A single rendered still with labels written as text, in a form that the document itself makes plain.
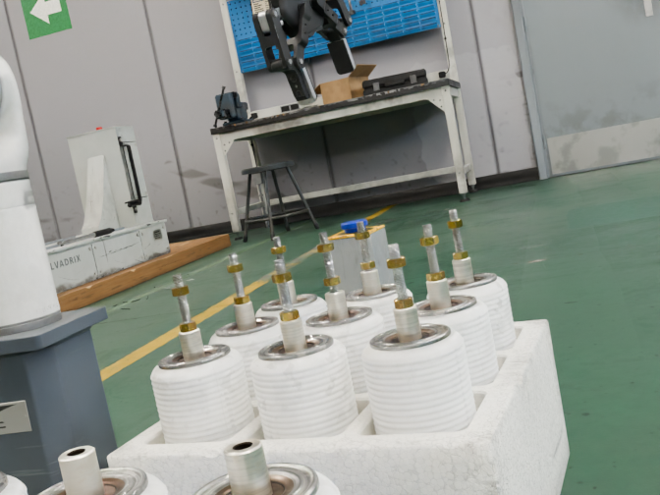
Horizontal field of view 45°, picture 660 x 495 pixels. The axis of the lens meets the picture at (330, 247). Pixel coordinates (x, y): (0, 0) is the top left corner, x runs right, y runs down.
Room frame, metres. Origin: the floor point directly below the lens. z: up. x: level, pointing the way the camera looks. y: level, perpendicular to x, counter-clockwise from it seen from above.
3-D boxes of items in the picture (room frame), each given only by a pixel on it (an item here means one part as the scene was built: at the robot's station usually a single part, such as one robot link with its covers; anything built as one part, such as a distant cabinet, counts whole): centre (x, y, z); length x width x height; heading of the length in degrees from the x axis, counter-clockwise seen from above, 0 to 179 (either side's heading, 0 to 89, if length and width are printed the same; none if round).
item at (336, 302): (0.87, 0.00, 0.26); 0.02 x 0.02 x 0.03
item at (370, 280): (0.98, -0.04, 0.26); 0.02 x 0.02 x 0.03
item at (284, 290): (0.77, 0.05, 0.30); 0.01 x 0.01 x 0.08
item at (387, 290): (0.98, -0.04, 0.25); 0.08 x 0.08 x 0.01
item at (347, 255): (1.17, -0.04, 0.16); 0.07 x 0.07 x 0.31; 67
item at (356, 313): (0.87, 0.00, 0.25); 0.08 x 0.08 x 0.01
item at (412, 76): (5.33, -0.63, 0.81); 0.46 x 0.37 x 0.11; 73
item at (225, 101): (5.32, 0.47, 0.87); 0.41 x 0.17 x 0.25; 163
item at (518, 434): (0.87, 0.00, 0.09); 0.39 x 0.39 x 0.18; 67
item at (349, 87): (5.52, -0.31, 0.87); 0.40 x 0.30 x 0.23; 59
